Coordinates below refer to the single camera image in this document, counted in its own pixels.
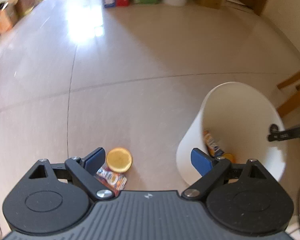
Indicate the wooden chair legs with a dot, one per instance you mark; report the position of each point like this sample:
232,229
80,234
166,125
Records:
295,90

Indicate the plain brown cardboard box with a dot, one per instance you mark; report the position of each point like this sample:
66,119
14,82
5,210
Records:
27,1

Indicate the blue milk carton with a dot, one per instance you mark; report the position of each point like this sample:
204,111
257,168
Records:
212,143

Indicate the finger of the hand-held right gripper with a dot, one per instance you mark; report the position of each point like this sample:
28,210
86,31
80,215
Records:
290,133

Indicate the orange half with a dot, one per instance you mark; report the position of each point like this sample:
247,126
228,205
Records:
228,157

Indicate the yellow round lid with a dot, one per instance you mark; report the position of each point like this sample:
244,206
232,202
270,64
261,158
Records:
119,160

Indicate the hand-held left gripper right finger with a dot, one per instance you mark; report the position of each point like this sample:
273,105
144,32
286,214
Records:
201,161

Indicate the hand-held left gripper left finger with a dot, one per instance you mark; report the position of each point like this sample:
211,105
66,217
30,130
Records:
95,160

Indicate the orange snack wrapper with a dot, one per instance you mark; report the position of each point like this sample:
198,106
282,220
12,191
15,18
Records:
112,180

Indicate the white trash bin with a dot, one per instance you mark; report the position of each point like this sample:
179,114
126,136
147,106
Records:
240,110

